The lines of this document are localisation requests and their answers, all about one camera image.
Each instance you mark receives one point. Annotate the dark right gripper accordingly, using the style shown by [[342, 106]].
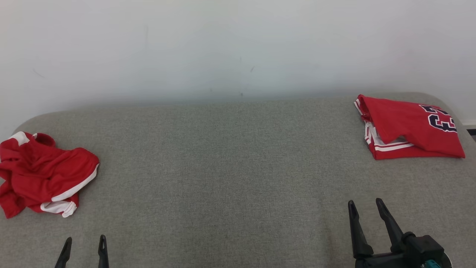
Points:
[[409, 258]]

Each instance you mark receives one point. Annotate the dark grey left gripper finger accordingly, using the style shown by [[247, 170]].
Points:
[[103, 257], [65, 257]]

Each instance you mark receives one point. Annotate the red shorts with white stripe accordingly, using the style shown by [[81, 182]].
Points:
[[44, 171]]

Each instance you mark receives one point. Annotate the red jersey with navy number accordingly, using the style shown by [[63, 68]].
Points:
[[401, 119]]

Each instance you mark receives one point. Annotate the grey fabric sofa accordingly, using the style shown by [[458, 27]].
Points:
[[204, 178]]

